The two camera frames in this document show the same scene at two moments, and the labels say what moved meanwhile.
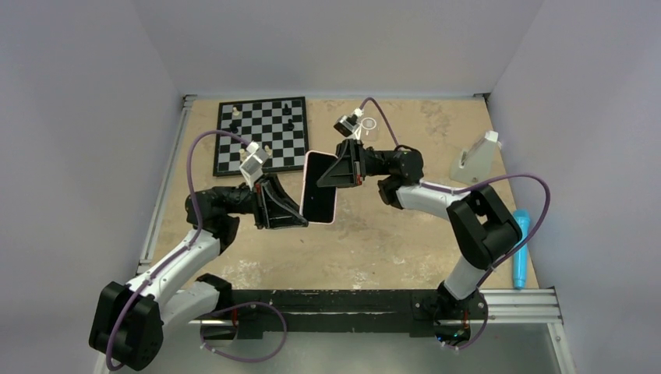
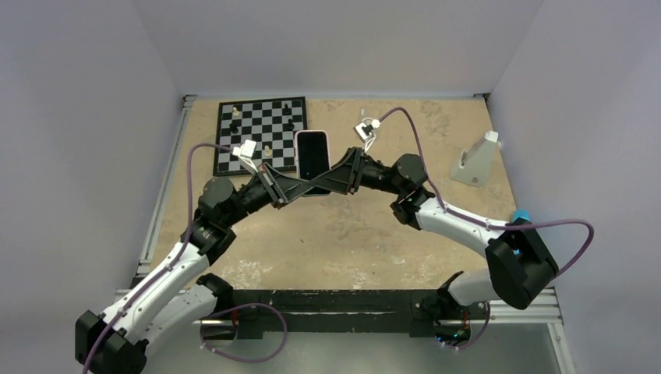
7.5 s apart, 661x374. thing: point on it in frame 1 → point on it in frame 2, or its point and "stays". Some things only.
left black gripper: x=273 y=208 → x=280 y=188
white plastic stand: x=476 y=160 stays
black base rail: x=416 y=312 stays
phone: x=318 y=203 → x=313 y=157
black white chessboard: x=278 y=125 stays
